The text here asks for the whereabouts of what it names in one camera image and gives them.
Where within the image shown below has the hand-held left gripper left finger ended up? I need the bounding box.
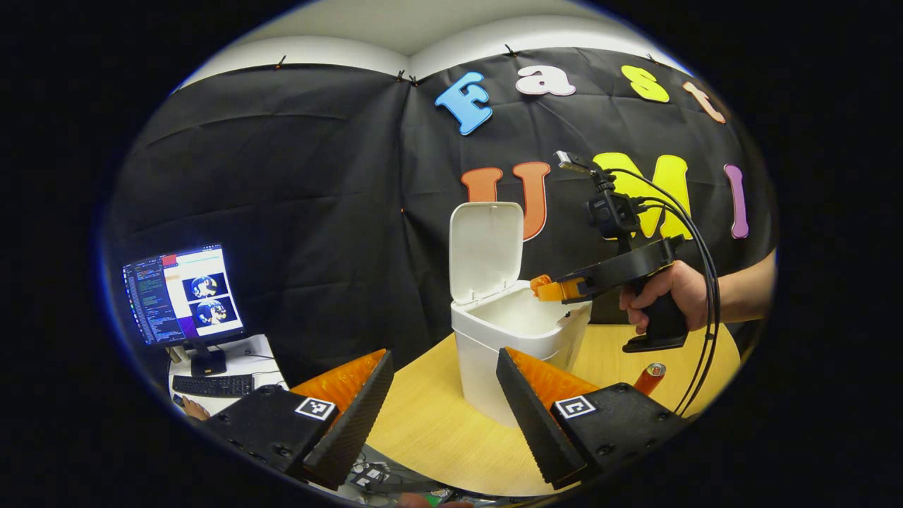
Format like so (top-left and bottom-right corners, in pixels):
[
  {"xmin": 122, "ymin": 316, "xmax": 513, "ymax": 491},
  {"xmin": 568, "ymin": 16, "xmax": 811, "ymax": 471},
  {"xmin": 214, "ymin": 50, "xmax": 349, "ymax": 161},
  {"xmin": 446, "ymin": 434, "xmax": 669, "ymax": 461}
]
[{"xmin": 202, "ymin": 348, "xmax": 396, "ymax": 492}]

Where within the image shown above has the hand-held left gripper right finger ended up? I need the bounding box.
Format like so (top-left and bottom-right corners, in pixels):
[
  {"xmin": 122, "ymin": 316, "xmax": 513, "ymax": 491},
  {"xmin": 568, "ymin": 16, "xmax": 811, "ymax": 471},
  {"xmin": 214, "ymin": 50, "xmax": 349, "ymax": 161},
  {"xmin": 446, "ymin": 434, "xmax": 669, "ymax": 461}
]
[{"xmin": 495, "ymin": 346, "xmax": 690, "ymax": 492}]

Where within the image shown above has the white desktop garbage bin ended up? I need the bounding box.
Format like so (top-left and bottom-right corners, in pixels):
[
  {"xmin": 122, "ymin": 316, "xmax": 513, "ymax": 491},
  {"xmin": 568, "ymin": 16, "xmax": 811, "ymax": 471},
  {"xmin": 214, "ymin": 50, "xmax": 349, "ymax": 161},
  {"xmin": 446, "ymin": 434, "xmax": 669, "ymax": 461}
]
[{"xmin": 449, "ymin": 201, "xmax": 593, "ymax": 428}]

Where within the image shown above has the red pop can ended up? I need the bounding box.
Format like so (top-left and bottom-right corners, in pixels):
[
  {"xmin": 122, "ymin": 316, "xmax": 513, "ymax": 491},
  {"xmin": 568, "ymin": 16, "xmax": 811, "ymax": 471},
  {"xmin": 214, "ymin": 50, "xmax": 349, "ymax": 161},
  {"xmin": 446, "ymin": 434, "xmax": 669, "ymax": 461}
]
[{"xmin": 633, "ymin": 362, "xmax": 667, "ymax": 397}]

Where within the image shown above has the wooden desktop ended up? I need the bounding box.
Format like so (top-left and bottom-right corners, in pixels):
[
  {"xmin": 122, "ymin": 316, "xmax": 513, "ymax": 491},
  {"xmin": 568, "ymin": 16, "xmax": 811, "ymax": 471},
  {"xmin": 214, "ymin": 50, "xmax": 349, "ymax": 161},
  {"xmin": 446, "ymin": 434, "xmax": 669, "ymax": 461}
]
[{"xmin": 365, "ymin": 323, "xmax": 741, "ymax": 497}]

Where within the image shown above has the small white desk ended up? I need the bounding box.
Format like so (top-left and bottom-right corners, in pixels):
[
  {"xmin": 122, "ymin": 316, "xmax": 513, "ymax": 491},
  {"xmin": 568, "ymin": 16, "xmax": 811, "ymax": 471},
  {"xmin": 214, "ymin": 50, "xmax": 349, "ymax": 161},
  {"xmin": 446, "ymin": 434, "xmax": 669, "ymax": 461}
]
[{"xmin": 167, "ymin": 334, "xmax": 291, "ymax": 418}]

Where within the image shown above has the black keyboard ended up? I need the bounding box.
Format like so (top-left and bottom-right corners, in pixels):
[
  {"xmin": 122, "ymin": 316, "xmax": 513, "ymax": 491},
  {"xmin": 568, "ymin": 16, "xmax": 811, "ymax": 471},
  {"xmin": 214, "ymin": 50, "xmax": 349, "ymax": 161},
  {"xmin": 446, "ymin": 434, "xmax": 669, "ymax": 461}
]
[{"xmin": 171, "ymin": 374, "xmax": 255, "ymax": 398}]

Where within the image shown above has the black computer monitor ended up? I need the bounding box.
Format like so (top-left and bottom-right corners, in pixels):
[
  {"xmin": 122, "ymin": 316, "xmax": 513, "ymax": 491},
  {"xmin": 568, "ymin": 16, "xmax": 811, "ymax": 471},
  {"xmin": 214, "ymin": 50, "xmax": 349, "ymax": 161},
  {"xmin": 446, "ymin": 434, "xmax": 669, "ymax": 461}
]
[{"xmin": 121, "ymin": 243, "xmax": 247, "ymax": 377}]

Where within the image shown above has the black backdrop cloth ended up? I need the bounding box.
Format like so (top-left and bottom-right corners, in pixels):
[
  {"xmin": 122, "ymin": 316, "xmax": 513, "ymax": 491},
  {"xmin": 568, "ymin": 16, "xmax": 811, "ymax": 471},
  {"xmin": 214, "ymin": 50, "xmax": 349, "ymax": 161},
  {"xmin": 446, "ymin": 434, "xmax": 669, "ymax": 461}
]
[{"xmin": 106, "ymin": 46, "xmax": 777, "ymax": 385}]

